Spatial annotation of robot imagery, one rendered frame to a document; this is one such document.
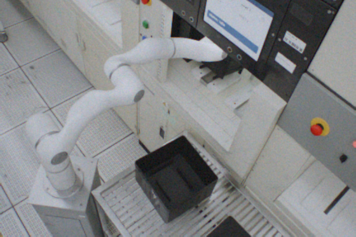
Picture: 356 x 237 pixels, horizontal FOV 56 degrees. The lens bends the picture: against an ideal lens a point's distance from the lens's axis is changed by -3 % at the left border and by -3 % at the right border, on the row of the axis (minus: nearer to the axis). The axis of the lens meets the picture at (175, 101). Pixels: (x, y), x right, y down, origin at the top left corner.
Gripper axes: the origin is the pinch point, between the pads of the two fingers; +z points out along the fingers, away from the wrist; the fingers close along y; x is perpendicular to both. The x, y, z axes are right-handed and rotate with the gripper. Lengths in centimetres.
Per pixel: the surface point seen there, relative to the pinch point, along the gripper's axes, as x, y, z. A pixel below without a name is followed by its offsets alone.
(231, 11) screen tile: 38, 17, -39
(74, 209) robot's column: -44, 3, -111
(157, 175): -43, 17, -71
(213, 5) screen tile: 36, 9, -38
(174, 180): -43, 25, -68
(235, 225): -34, 61, -68
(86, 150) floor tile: -120, -60, -67
